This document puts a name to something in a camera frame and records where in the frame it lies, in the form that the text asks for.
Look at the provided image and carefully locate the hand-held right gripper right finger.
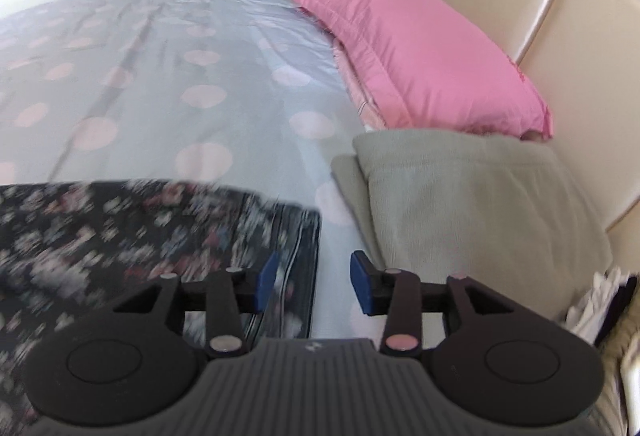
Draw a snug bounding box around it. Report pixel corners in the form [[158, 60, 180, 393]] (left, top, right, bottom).
[[349, 249, 548, 360]]

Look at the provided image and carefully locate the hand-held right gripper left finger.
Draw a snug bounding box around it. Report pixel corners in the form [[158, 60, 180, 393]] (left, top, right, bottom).
[[112, 251, 281, 360]]

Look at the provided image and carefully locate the dark floral garment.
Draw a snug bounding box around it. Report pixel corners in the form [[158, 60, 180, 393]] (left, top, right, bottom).
[[0, 179, 321, 432]]

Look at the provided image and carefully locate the folded beige blanket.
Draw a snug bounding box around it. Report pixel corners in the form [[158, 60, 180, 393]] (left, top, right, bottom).
[[331, 129, 614, 322]]

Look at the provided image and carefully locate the pale pink patterned cloth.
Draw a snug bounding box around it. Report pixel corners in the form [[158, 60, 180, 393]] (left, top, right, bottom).
[[332, 40, 396, 131]]

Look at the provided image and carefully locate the polka dot bed cover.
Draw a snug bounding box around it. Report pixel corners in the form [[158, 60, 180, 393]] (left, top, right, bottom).
[[0, 0, 388, 347]]

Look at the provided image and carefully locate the pink pillow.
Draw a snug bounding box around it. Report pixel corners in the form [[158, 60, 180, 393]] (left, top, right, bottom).
[[281, 0, 553, 140]]

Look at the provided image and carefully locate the white crumpled cloth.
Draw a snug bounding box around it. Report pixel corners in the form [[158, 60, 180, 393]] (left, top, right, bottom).
[[566, 266, 632, 347]]

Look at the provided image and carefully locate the dark cloth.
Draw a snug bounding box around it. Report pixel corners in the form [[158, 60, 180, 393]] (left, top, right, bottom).
[[597, 275, 640, 357]]

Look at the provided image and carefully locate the beige padded headboard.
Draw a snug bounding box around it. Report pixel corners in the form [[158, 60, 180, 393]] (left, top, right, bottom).
[[374, 0, 640, 233]]

